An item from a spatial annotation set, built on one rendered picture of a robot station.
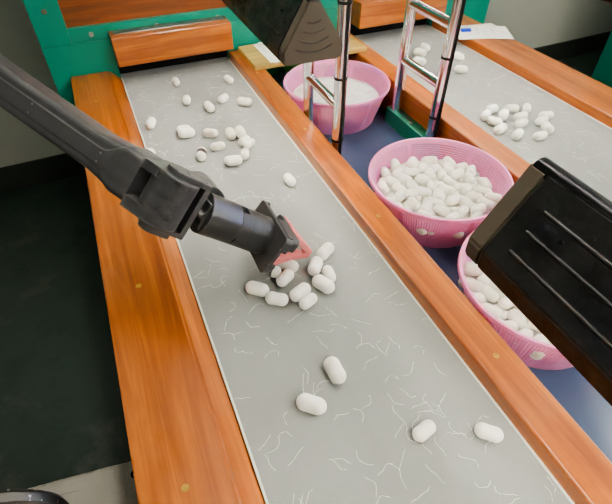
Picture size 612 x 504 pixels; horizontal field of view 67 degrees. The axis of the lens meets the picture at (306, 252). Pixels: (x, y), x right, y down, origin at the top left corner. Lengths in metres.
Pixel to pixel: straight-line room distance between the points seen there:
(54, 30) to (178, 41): 0.29
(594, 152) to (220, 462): 0.95
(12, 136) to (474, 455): 2.16
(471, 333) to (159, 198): 0.43
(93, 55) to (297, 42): 0.86
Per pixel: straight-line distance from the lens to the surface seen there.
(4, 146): 2.40
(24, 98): 0.68
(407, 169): 0.96
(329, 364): 0.61
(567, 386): 0.78
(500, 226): 0.33
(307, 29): 0.60
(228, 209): 0.61
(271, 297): 0.68
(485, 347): 0.66
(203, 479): 0.55
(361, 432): 0.59
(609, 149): 1.20
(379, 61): 1.37
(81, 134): 0.63
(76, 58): 1.38
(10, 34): 2.22
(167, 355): 0.63
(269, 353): 0.64
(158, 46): 1.33
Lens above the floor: 1.27
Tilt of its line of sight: 44 degrees down
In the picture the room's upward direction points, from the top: straight up
